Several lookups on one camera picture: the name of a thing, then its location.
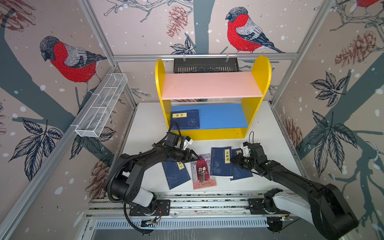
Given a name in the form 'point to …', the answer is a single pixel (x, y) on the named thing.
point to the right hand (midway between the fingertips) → (229, 160)
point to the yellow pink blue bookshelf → (226, 102)
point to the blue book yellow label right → (238, 172)
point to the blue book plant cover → (221, 164)
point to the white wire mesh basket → (113, 85)
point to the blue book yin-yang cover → (186, 119)
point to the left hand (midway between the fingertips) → (196, 159)
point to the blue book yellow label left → (176, 173)
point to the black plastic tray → (207, 65)
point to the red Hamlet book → (201, 172)
